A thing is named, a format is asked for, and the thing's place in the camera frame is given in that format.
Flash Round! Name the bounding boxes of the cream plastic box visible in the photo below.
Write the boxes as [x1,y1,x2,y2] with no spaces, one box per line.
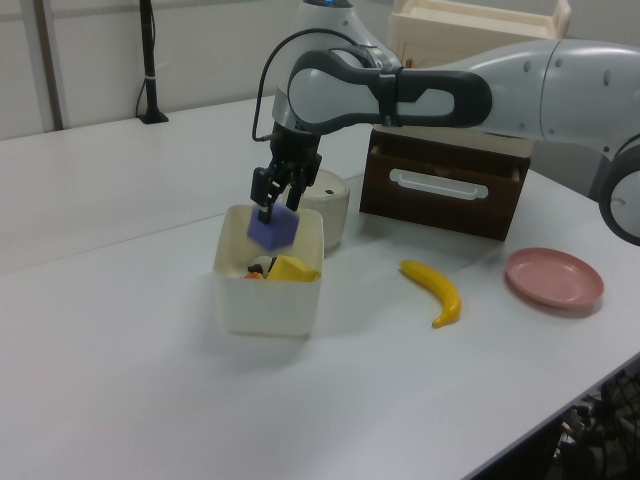
[213,203,326,337]

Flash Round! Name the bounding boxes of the yellow foam block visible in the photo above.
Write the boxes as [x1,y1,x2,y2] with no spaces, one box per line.
[267,254,321,283]

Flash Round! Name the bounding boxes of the brown wooden drawer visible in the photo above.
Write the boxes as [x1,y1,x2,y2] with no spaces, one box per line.
[358,127,531,242]

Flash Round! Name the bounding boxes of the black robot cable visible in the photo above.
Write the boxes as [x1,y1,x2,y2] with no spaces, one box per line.
[251,27,382,144]

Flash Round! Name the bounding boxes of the pink plate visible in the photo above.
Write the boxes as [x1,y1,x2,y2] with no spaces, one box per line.
[504,246,605,309]

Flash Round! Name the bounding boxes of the purple cube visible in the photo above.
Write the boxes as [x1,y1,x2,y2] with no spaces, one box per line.
[246,203,301,252]

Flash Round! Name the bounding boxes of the black camera stand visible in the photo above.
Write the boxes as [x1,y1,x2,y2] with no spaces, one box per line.
[135,0,170,125]

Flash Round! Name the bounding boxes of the yellow banana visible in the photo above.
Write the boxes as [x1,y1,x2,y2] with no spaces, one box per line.
[398,259,463,330]

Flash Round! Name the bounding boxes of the cream plastic storage cabinet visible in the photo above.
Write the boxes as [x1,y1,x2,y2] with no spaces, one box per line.
[388,0,572,156]

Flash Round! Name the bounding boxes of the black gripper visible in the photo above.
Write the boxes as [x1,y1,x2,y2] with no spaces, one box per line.
[249,122,324,225]

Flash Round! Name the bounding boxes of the white drawer handle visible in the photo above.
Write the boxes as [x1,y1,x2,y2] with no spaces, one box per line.
[389,168,489,202]

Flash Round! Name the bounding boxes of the cream lidded container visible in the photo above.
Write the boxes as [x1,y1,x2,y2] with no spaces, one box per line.
[298,168,350,253]

